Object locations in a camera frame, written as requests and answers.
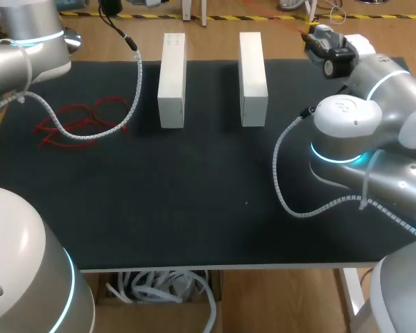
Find white cable bundle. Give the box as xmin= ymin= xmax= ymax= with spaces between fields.
xmin=105 ymin=270 xmax=218 ymax=333

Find white block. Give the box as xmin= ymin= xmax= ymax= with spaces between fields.
xmin=157 ymin=33 xmax=188 ymax=130
xmin=238 ymin=31 xmax=269 ymax=128

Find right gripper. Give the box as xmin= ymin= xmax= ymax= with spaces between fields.
xmin=301 ymin=21 xmax=358 ymax=80

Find white stand legs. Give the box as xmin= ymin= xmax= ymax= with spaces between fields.
xmin=181 ymin=0 xmax=209 ymax=27

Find cardboard box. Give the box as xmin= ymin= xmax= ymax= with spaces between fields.
xmin=94 ymin=270 xmax=225 ymax=333

